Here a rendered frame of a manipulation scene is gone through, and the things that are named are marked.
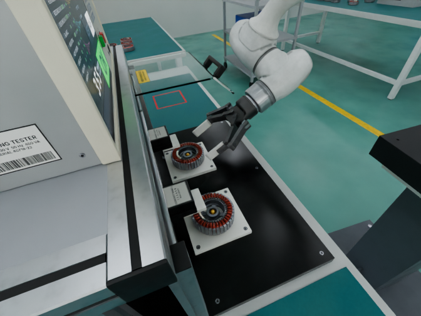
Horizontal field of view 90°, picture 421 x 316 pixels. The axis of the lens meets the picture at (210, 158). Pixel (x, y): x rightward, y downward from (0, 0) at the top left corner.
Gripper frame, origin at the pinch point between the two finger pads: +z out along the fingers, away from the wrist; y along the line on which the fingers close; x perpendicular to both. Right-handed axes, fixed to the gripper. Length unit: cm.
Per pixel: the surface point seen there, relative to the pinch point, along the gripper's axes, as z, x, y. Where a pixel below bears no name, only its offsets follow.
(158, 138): 7.7, 14.3, -2.6
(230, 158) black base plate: -3.6, -9.6, -4.2
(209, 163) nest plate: 2.6, -4.6, -4.6
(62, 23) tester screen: -4, 45, -28
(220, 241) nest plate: 8.8, -1.0, -31.1
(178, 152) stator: 8.6, 2.5, 1.9
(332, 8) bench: -204, -130, 193
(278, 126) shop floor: -50, -125, 91
